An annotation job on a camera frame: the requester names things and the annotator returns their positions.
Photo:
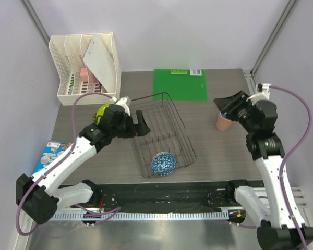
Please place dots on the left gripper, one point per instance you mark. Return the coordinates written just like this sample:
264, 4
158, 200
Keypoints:
141, 129

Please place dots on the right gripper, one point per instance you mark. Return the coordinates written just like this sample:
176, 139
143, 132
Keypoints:
227, 104

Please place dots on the pink plastic cup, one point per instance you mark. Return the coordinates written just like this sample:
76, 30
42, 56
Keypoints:
222, 122

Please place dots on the lime green plate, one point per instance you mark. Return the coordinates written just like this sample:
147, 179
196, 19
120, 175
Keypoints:
101, 110

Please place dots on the blue patterned bowl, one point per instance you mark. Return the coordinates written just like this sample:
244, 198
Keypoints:
164, 163

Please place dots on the red floral plate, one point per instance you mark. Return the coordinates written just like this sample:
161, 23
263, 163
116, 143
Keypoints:
95, 119

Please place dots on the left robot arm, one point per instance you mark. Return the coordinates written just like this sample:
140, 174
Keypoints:
40, 195

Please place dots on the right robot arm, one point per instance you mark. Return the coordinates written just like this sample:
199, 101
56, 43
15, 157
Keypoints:
279, 223

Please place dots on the green cutting mat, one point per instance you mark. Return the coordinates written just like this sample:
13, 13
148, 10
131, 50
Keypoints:
181, 84

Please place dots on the pink box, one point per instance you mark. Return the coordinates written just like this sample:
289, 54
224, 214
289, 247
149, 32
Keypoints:
84, 75

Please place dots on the white board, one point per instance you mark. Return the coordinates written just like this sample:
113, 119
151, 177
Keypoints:
100, 63

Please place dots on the white file organizer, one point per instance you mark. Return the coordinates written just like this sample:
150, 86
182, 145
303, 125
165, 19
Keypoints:
68, 52

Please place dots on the blue printed booklet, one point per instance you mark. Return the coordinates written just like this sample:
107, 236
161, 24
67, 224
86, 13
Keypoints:
52, 150

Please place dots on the black wire dish rack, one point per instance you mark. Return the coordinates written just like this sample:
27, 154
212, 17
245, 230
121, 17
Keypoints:
168, 133

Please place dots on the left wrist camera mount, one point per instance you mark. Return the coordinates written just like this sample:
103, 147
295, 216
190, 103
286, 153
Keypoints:
123, 101

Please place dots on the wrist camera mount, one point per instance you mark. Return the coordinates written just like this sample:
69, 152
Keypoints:
123, 101
260, 92

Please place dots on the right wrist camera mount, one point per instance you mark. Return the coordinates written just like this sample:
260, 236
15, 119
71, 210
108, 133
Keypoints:
260, 92

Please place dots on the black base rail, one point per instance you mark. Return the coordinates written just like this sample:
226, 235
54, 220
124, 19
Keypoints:
163, 198

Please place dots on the white slotted cable duct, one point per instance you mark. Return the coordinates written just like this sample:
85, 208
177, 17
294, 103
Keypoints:
76, 215

